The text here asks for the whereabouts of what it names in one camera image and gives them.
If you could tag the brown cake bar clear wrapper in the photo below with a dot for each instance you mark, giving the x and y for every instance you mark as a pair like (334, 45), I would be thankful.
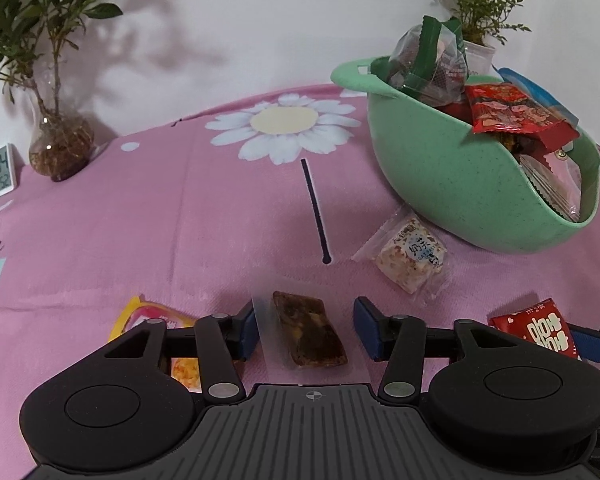
(307, 330)

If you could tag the light blue snack packet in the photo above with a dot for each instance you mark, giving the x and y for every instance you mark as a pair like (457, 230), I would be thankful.
(540, 92)

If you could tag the pink floral tablecloth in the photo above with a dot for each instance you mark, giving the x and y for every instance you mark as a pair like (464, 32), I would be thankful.
(180, 240)

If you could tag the long red strip packet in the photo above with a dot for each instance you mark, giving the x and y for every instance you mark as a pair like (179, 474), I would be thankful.
(515, 110)

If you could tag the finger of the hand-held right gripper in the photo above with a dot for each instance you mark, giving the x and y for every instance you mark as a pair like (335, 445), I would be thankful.
(592, 347)

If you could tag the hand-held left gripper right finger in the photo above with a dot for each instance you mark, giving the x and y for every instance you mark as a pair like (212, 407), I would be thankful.
(367, 327)

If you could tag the mint green plastic bowl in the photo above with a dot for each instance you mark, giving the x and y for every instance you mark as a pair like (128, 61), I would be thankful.
(430, 175)

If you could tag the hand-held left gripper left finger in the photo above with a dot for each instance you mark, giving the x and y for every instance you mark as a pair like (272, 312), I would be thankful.
(247, 332)

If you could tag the leafy plant in glass vase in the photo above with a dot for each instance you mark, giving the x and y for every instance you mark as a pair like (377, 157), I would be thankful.
(60, 147)

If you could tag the small plant in white pot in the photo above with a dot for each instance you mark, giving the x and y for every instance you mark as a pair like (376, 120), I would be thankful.
(480, 5)

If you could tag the yellow pink jelly pouch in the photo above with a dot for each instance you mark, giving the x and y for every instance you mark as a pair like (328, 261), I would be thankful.
(145, 312)

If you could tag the clear wrapped snack packet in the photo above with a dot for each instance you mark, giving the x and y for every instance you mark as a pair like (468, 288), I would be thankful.
(550, 185)

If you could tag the small red white print packet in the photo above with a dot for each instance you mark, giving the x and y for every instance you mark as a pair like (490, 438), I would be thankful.
(535, 332)

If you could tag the green clear pastry packet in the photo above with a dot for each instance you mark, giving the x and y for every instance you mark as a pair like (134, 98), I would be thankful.
(425, 60)

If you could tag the nougat in clear wrapper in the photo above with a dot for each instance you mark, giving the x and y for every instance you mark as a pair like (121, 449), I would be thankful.
(410, 255)

